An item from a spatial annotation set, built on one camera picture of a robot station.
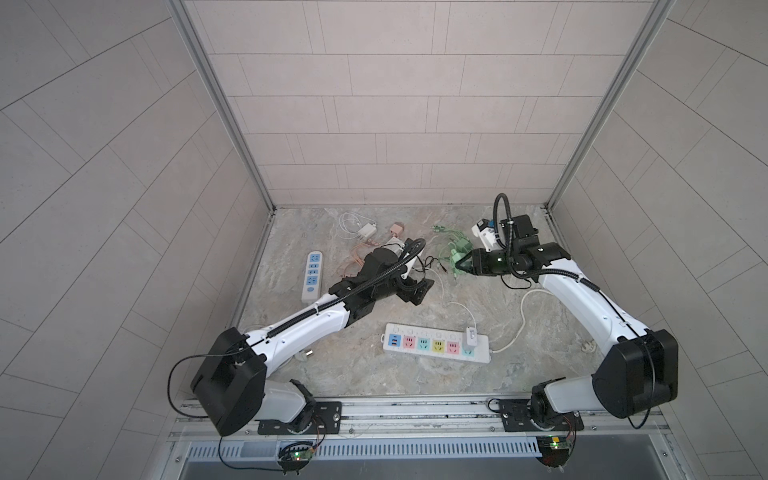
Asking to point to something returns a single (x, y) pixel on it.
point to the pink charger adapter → (397, 227)
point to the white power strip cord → (524, 323)
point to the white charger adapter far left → (367, 230)
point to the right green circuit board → (553, 450)
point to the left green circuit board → (295, 456)
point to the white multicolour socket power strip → (438, 341)
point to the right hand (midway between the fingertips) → (461, 264)
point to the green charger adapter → (471, 262)
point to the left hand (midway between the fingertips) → (428, 271)
